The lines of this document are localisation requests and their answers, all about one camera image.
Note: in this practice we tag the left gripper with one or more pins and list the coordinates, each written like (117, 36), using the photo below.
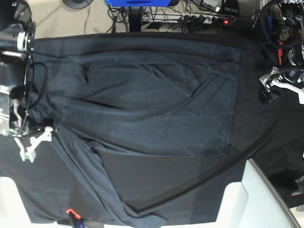
(291, 71)

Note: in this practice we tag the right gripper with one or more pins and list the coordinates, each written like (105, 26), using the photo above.
(14, 122)

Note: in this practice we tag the dark grey T-shirt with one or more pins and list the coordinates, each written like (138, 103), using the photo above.
(139, 97)

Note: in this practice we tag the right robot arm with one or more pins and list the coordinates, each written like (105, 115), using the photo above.
(17, 35)

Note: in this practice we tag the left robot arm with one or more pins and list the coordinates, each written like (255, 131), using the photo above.
(282, 24)

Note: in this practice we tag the orange black clamp right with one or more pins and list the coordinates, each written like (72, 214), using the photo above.
(280, 55)

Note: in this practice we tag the black table cloth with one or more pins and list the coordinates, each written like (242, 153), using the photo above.
(271, 134)

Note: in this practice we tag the white foam block left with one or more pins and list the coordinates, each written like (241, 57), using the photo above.
(12, 211)

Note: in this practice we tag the white foam block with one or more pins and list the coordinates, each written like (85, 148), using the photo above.
(12, 211)
(252, 203)

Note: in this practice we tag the orange blue clamp bottom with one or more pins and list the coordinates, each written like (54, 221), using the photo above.
(75, 219)

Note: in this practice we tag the white foam block right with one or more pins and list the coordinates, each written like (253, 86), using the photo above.
(252, 203)

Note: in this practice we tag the white power strip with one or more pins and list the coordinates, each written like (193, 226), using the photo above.
(206, 18)

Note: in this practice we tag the black stand column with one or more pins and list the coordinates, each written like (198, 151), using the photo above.
(135, 15)

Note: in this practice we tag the round grey floor base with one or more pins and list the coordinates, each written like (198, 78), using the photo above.
(77, 4)

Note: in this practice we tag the blue plastic box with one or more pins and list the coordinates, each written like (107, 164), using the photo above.
(138, 3)

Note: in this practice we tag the blue clamp handle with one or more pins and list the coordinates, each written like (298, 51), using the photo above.
(269, 25)

